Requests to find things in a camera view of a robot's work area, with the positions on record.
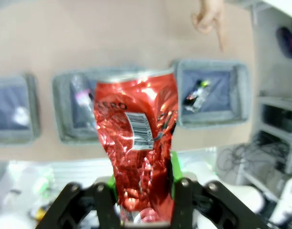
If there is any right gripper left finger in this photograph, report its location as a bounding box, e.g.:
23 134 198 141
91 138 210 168
38 175 120 229

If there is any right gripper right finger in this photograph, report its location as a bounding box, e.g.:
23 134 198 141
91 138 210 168
171 152 268 229

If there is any blue-capped plastic water bottle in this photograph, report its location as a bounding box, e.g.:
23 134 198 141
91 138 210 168
71 75 96 128

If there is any red crushed drink can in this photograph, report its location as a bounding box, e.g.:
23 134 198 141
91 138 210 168
93 68 179 227

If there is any black crushed drink can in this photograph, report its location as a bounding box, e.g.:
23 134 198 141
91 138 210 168
184 80 212 113

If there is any white paper ball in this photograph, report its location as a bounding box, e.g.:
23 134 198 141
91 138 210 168
13 107 31 125

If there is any person's left hand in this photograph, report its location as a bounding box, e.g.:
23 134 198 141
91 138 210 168
191 0 225 51

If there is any grey fabric basket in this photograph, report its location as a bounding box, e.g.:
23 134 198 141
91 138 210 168
173 59 253 129
0 73 41 146
52 66 146 144

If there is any white equipment shelf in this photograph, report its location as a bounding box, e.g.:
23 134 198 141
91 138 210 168
254 90 292 177

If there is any dark blue round object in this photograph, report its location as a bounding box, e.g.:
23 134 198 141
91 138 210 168
276 25 292 59

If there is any large white table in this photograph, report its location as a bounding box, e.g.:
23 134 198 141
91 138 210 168
250 0 292 24

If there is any black cable tangle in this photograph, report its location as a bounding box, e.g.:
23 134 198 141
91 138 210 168
217 140 291 172

